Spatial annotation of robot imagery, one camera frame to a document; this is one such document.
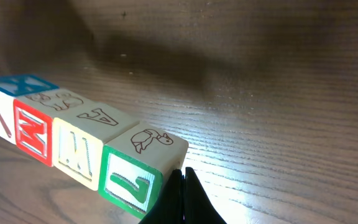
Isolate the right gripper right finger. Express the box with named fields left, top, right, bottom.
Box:
left=184, top=167, right=226, bottom=224

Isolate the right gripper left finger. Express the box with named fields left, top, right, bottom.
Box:
left=139, top=169, right=183, bottom=224

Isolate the green number seven block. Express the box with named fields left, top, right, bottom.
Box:
left=98, top=122, right=188, bottom=219

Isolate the yellow top wooden block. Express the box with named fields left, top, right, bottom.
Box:
left=52, top=103, right=139, bottom=191

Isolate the red letter M block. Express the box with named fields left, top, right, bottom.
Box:
left=13, top=88, right=93, bottom=167

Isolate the hammer picture yellow block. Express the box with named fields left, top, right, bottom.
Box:
left=0, top=74, right=58, bottom=144

